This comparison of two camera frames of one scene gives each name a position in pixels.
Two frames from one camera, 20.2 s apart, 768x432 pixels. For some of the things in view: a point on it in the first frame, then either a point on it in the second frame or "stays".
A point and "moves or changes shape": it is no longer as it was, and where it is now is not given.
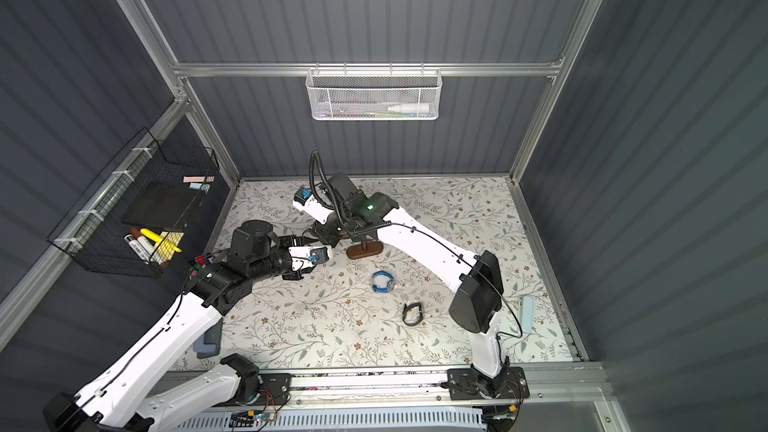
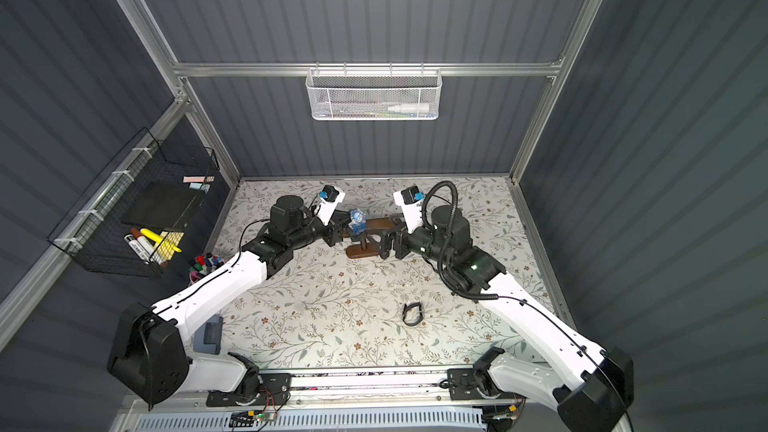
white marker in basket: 137,247 stays
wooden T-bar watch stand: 364,249 stays
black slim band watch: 406,307 stays
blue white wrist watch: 383,281 moves or changes shape
